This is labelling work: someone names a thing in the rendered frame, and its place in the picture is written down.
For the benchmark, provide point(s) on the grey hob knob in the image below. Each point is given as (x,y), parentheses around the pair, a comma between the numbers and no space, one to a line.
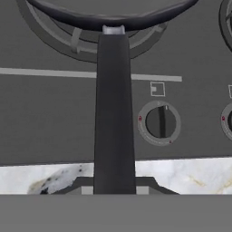
(227,121)
(159,123)

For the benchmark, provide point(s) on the black frying pan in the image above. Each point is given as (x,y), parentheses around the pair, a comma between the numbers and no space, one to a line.
(114,114)

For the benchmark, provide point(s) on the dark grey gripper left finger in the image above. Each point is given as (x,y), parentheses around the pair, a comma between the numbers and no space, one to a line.
(80,185)

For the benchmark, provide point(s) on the dark grey hob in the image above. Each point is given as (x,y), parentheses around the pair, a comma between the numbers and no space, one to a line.
(45,114)

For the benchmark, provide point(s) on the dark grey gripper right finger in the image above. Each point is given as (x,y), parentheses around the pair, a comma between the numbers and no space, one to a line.
(149,185)

